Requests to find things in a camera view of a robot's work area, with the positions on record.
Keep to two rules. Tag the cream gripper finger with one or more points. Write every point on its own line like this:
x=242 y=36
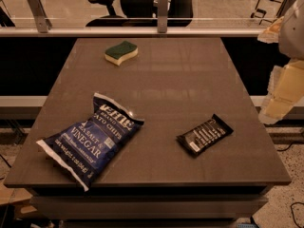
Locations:
x=285 y=89
x=270 y=34

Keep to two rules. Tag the black rxbar chocolate bar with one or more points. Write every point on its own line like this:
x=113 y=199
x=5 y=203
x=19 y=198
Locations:
x=205 y=135

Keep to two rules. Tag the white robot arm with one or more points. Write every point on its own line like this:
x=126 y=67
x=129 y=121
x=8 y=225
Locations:
x=291 y=34

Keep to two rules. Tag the green and yellow sponge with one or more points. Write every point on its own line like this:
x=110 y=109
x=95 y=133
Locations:
x=121 y=52

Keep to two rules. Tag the wooden chair in background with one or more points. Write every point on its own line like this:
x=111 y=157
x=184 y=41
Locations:
x=266 y=11

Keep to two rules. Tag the black office chair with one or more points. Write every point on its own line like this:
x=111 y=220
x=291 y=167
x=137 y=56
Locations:
x=143 y=13

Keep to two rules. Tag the blue kettle chips bag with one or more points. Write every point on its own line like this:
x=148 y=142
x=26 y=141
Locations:
x=84 y=149

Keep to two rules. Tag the horizontal metal rail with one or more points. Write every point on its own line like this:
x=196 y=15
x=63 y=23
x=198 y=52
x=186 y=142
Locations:
x=131 y=32

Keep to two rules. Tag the center metal railing bracket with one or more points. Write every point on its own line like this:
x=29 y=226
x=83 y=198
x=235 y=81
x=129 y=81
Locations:
x=162 y=16

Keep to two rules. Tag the metal railing bracket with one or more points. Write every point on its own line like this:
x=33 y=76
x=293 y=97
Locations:
x=42 y=22
x=162 y=16

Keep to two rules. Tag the left metal railing bracket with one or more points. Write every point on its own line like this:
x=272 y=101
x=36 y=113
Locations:
x=42 y=22

